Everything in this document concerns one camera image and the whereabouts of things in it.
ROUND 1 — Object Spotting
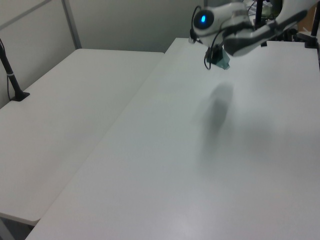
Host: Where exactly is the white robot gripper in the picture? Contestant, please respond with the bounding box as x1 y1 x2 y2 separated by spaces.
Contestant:
198 27 226 61

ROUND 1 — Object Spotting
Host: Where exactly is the teal hexagonal cup with handle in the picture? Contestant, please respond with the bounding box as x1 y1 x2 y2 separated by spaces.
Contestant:
211 48 231 71

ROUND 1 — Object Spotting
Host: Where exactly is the thin black background stand pole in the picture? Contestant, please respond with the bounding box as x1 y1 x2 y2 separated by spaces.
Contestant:
254 0 264 26

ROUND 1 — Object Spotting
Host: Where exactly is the light wooden board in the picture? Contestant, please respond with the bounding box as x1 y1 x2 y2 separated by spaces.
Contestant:
298 6 318 32

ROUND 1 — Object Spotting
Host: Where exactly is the black pole with table clamp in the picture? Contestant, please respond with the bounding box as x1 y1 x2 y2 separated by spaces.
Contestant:
293 9 320 49

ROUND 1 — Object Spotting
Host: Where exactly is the black pole with white band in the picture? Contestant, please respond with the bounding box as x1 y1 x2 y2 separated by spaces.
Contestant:
0 38 31 102

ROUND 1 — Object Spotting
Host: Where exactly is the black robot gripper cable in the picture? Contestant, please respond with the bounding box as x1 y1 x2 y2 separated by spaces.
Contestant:
189 5 227 71

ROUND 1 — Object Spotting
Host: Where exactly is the thin black cable along pole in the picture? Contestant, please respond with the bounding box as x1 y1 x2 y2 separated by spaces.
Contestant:
0 41 12 101

